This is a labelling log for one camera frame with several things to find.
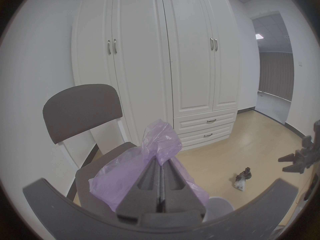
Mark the purple plastic bag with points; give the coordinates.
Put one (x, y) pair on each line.
(120, 174)

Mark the grey curtain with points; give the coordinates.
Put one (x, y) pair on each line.
(275, 76)

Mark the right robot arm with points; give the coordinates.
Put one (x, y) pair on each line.
(317, 131)

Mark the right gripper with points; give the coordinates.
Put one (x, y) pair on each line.
(303, 157)

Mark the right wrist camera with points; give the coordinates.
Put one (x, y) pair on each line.
(307, 141)

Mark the grey and white chair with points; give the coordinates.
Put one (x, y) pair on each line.
(80, 109)

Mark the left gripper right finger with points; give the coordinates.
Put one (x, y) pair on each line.
(178, 191)

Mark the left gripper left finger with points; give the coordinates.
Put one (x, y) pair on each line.
(143, 191)

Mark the white trash bin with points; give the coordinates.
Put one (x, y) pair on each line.
(220, 206)

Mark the crumpled black plastic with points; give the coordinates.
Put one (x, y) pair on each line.
(245, 172)

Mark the white printed wrapper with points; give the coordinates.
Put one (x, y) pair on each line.
(240, 185)

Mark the ceiling light panel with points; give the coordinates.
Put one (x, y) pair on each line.
(260, 36)

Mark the white wardrobe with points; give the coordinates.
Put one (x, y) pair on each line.
(190, 71)

